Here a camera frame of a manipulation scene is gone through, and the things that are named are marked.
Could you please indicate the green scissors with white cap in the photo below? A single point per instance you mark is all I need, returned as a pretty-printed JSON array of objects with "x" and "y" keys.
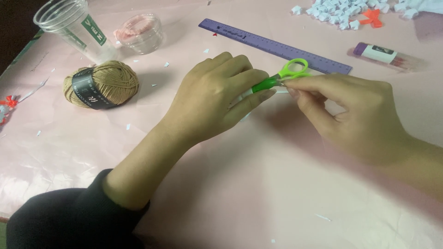
[{"x": 266, "y": 83}]

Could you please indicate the purple plastic ruler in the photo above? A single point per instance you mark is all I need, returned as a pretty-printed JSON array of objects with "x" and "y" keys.
[{"x": 277, "y": 46}]

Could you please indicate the scattered white paper scraps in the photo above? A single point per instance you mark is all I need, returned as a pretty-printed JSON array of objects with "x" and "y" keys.
[{"x": 166, "y": 64}]

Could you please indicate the pink table cover sheet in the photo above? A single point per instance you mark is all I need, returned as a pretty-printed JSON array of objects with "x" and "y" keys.
[{"x": 242, "y": 193}]

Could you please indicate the stacked clear cups green label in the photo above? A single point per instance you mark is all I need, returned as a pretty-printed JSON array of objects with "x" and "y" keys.
[{"x": 74, "y": 29}]

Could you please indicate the beige yarn ball black label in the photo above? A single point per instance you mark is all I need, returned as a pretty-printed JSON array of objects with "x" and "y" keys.
[{"x": 110, "y": 81}]

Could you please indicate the person's right hand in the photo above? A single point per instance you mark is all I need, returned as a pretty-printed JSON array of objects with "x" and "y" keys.
[{"x": 360, "y": 117}]

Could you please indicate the small clear plastic cup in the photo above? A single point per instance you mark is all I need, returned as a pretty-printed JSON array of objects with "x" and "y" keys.
[{"x": 143, "y": 38}]

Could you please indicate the white paper sheet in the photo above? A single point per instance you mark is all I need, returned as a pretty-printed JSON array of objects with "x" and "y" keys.
[{"x": 431, "y": 5}]

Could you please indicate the long white paper strip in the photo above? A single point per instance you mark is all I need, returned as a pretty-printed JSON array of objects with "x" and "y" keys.
[{"x": 33, "y": 91}]

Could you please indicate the person's left hand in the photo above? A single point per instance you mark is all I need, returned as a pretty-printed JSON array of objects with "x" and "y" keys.
[{"x": 204, "y": 100}]

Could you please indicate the small red ribbon bow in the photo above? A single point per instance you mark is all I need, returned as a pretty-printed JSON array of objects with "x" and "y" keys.
[{"x": 9, "y": 102}]

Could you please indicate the pink paper pieces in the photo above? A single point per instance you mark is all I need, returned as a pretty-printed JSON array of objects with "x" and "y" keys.
[{"x": 133, "y": 29}]

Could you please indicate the pile of white paper stars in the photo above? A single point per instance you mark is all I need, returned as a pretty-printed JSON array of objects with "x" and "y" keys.
[{"x": 341, "y": 12}]

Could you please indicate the orange-red ribbon bow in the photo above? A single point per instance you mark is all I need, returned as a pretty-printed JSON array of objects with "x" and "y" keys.
[{"x": 372, "y": 19}]

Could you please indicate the glue stick with purple cap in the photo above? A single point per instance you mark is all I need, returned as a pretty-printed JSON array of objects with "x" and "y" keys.
[{"x": 379, "y": 54}]

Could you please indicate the person's black sleeve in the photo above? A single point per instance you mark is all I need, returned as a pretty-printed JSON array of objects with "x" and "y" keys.
[{"x": 69, "y": 221}]

